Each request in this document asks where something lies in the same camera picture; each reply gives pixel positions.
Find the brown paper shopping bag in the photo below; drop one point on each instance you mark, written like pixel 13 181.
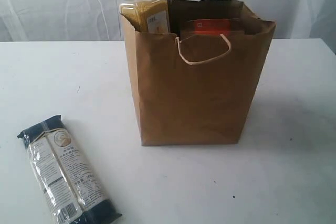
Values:
pixel 196 90

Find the brown pouch with orange label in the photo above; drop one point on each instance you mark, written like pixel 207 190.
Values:
pixel 212 27

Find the yellow millet plastic bottle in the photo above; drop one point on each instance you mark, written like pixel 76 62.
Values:
pixel 147 16

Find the noodle packet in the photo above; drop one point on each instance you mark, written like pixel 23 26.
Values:
pixel 72 192

